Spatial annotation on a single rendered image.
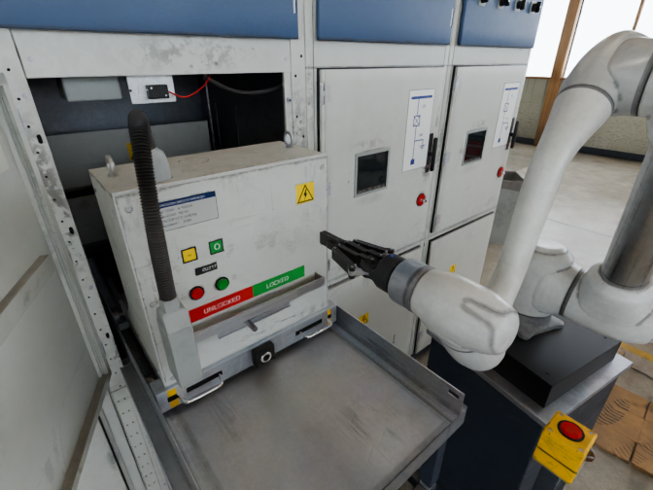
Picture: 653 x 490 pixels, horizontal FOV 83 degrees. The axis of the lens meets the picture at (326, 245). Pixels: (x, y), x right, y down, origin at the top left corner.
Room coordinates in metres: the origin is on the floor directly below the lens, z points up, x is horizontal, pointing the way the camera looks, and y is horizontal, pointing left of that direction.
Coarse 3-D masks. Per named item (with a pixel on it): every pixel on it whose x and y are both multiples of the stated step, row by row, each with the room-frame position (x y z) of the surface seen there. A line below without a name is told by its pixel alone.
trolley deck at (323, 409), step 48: (336, 336) 0.87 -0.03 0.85; (240, 384) 0.69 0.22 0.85; (288, 384) 0.69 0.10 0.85; (336, 384) 0.69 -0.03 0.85; (384, 384) 0.69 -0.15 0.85; (192, 432) 0.55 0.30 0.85; (240, 432) 0.55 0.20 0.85; (288, 432) 0.55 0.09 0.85; (336, 432) 0.55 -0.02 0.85; (384, 432) 0.55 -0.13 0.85; (432, 432) 0.55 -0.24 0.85; (240, 480) 0.44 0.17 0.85; (288, 480) 0.44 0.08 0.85; (336, 480) 0.44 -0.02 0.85; (384, 480) 0.44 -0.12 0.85
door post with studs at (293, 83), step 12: (300, 0) 1.16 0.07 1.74; (300, 12) 1.16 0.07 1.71; (300, 24) 1.16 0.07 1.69; (300, 36) 1.16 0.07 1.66; (300, 48) 1.16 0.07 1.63; (300, 60) 1.15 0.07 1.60; (288, 72) 1.13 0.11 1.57; (300, 72) 1.15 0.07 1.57; (288, 84) 1.13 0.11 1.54; (300, 84) 1.15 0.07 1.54; (288, 96) 1.13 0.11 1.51; (300, 96) 1.15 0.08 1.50; (288, 108) 1.13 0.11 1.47; (300, 108) 1.15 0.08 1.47; (288, 120) 1.13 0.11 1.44; (300, 120) 1.15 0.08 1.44; (300, 132) 1.15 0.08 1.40; (300, 144) 1.15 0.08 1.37
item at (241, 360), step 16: (304, 320) 0.85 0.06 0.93; (320, 320) 0.88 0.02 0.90; (272, 336) 0.78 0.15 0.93; (288, 336) 0.81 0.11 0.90; (240, 352) 0.72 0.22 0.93; (208, 368) 0.66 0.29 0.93; (224, 368) 0.69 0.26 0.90; (240, 368) 0.71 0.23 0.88; (160, 384) 0.61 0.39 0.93; (176, 384) 0.61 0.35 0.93; (192, 384) 0.63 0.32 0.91; (208, 384) 0.66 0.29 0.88; (160, 400) 0.59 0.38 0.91
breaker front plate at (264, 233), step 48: (192, 192) 0.70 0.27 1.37; (240, 192) 0.76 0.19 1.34; (288, 192) 0.84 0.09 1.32; (144, 240) 0.63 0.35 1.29; (192, 240) 0.68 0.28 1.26; (240, 240) 0.75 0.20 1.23; (288, 240) 0.83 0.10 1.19; (144, 288) 0.61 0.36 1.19; (240, 288) 0.74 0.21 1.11; (288, 288) 0.83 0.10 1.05; (240, 336) 0.73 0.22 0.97
